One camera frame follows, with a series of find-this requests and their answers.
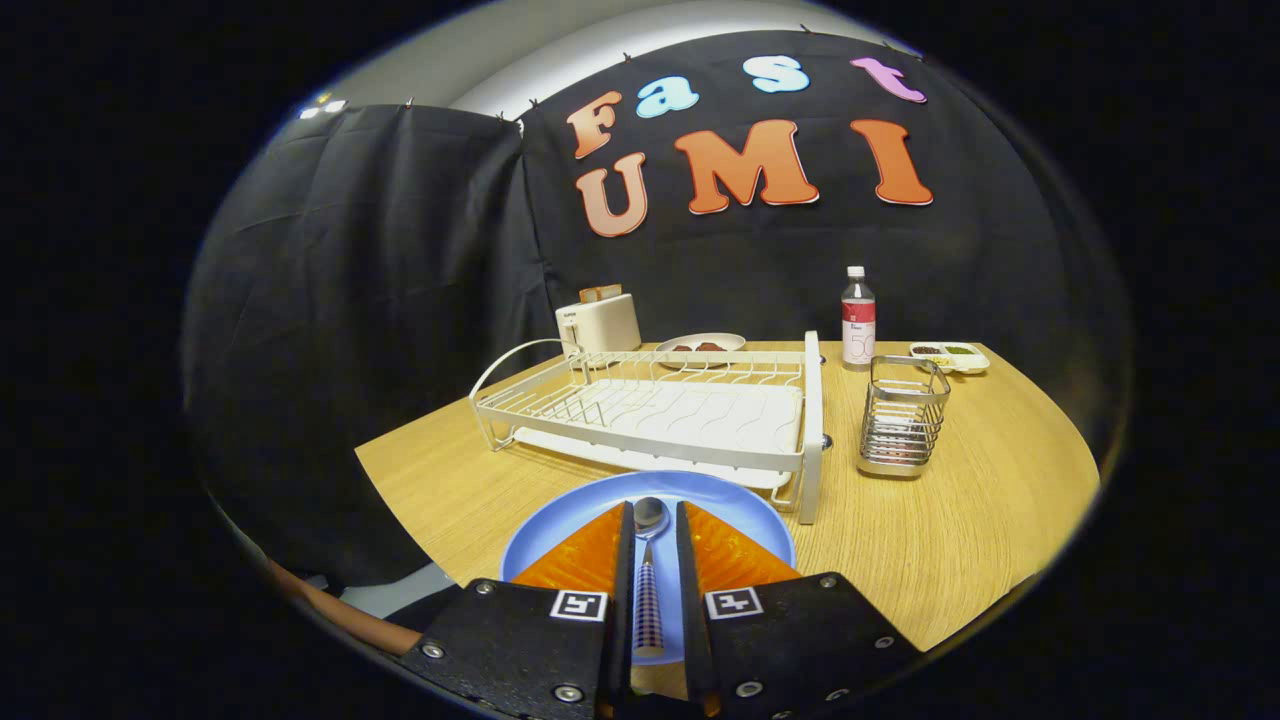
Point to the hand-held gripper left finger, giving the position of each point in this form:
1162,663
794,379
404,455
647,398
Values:
622,640

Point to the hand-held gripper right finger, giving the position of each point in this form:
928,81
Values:
694,640

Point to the blue plate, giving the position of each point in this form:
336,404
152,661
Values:
560,520

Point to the white oval plate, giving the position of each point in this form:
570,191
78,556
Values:
725,339

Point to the white divided dish of beans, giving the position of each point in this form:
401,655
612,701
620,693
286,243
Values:
975,362

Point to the white toaster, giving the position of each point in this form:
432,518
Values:
600,325

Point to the clear bottle with red label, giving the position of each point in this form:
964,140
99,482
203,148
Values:
858,330

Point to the black backdrop cloth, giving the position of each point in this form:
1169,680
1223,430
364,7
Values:
400,300

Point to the ceiling light panel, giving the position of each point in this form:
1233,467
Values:
322,107

